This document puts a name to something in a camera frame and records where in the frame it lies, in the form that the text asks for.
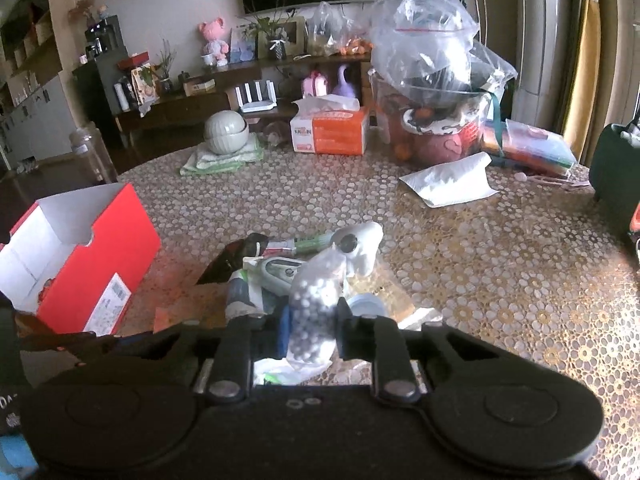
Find pink plush doll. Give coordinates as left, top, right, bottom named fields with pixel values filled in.
left=198, top=19, right=231, bottom=67

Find clear plastic jar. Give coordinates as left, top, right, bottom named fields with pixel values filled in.
left=68, top=122, right=119, bottom=184

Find white tan plush toy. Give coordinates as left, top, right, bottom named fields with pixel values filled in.
left=330, top=221, right=385, bottom=277

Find red flat box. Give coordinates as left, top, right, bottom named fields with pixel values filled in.
left=117, top=52, right=154, bottom=71

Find white blue packet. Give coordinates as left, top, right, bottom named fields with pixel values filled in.
left=224, top=269, right=292, bottom=322

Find purple vase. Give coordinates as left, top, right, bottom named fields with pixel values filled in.
left=332, top=64, right=359, bottom=99

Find green white folded cloth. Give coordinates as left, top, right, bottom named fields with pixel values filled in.
left=179, top=141, right=265, bottom=177

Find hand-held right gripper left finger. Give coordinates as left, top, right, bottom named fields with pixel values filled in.
left=116, top=306, right=293, bottom=407

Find grey green tape dispenser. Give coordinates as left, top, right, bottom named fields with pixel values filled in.
left=244, top=256, right=312, bottom=295

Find white round lid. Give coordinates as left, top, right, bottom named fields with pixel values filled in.
left=347, top=293, right=387, bottom=319

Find colourful flat packets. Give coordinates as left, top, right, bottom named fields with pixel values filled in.
left=481, top=118, right=579, bottom=177

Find pile of oranges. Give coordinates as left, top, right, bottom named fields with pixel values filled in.
left=339, top=39, right=374, bottom=57

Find clear plastic bag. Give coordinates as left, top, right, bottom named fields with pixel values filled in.
left=305, top=1, right=352, bottom=57

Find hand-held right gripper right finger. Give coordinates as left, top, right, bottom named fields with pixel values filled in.
left=334, top=297, right=506, bottom=406

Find yellow curtain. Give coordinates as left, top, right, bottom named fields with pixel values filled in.
left=559, top=0, right=617, bottom=162

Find clear plastic bags of items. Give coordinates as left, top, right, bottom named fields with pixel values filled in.
left=369, top=0, right=519, bottom=165

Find orange white tissue box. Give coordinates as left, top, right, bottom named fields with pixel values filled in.
left=291, top=94, right=372, bottom=157

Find black cabinet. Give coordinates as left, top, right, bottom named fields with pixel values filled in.
left=72, top=14, right=132, bottom=148

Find red shoe box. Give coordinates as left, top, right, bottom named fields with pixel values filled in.
left=0, top=182, right=162, bottom=336

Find green white tube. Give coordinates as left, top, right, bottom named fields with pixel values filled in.
left=262, top=232, right=335, bottom=257

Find black packet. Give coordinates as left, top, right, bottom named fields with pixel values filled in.
left=196, top=233, right=271, bottom=287

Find clear bag of white beads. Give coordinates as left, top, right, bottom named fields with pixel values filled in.
left=286, top=249, right=347, bottom=367

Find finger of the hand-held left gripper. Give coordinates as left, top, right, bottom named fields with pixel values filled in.
left=17, top=312, right=118, bottom=361

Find wooden sideboard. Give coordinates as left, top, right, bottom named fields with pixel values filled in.
left=114, top=51, right=377, bottom=148

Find photo frame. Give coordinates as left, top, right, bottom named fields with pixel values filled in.
left=257, top=15, right=307, bottom=59

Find white paper sheet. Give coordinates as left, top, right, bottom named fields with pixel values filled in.
left=398, top=152, right=500, bottom=209

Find white router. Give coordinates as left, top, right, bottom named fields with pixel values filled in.
left=235, top=81, right=279, bottom=114

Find pink small bag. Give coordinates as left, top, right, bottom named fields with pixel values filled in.
left=301, top=70, right=327, bottom=98

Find wall shelf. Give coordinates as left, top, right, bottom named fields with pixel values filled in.
left=0, top=0, right=64, bottom=107

